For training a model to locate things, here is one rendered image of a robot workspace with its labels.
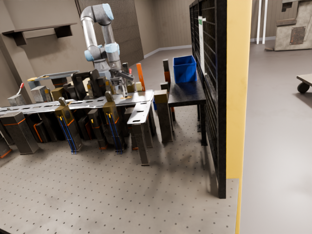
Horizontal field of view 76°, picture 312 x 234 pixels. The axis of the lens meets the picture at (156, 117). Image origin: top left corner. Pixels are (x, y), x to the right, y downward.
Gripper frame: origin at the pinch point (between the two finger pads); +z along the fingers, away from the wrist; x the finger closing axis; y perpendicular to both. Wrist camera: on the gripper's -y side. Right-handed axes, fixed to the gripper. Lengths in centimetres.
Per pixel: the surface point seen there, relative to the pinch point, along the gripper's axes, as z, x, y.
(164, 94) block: -2.7, 17.2, -30.1
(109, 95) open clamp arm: -6.8, 18.2, 4.7
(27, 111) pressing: 1, 8, 77
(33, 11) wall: -99, -310, 257
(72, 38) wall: -35, -388, 234
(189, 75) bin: -4.9, -11.1, -46.9
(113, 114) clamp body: 4.2, 23.8, 2.8
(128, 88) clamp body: -0.3, -12.9, 0.6
